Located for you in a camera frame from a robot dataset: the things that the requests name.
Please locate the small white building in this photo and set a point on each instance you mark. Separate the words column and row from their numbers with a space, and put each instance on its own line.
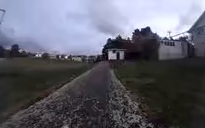
column 112, row 55

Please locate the dark asphalt path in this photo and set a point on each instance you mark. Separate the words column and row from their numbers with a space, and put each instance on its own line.
column 98, row 83

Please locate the row of distant buildings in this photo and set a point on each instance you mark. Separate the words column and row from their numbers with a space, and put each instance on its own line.
column 76, row 58

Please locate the group of dark trees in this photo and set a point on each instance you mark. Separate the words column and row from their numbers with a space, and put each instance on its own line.
column 143, row 43

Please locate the gravel strip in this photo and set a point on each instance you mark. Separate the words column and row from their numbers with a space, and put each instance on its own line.
column 50, row 106
column 121, row 106

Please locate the grass field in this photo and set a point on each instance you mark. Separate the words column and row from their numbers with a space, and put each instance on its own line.
column 23, row 76
column 170, row 86

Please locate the robot's own part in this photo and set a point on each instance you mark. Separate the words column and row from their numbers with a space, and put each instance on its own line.
column 65, row 126

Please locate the distant trees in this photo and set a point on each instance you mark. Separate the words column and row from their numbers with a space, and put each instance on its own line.
column 14, row 50

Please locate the pale house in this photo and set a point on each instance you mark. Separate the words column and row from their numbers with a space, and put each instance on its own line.
column 203, row 36

